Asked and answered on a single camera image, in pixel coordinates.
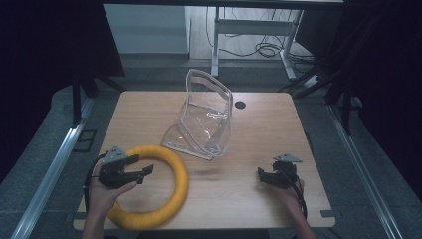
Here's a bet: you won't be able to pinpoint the black tape strip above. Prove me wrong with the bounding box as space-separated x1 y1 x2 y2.
319 209 343 219

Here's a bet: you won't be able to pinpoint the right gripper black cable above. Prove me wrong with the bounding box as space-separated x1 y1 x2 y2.
282 167 309 221

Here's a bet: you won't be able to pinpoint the white power strip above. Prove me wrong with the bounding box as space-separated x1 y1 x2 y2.
303 74 322 89

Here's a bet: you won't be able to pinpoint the person's left hand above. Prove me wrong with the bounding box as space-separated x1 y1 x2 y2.
87 161 139 221

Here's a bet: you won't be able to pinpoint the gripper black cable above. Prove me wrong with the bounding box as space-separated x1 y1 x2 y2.
82 151 109 213
282 167 309 221

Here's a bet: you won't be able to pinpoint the person's right hand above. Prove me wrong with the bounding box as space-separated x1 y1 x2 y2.
276 177 307 215

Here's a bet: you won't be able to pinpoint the black floor cables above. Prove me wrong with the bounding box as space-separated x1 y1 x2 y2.
204 6 317 68

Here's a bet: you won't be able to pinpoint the clear plastic bag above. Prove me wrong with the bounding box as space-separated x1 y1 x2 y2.
160 68 234 161

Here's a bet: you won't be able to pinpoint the aluminium floor rail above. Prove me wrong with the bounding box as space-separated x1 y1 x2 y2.
9 97 97 239
325 103 405 239

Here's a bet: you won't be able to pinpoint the white metal desk frame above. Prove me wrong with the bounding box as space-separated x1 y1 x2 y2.
210 5 305 81

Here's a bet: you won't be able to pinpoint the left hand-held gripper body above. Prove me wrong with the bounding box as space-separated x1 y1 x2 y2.
98 144 134 190

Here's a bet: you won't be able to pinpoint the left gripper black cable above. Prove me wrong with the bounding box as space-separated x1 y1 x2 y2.
82 151 109 213

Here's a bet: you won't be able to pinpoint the black floor frame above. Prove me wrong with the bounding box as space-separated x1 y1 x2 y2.
72 128 99 153

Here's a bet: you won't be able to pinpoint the yellow padded ring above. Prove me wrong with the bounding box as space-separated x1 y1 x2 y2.
105 144 190 231

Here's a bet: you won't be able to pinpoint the black curtain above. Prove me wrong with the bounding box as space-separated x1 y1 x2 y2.
294 0 422 193
0 0 126 184

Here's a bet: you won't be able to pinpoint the black metal stand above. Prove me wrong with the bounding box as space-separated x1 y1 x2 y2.
278 49 366 136
70 73 127 126

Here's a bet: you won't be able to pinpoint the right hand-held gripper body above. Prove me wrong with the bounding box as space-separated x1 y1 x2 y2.
271 152 304 190

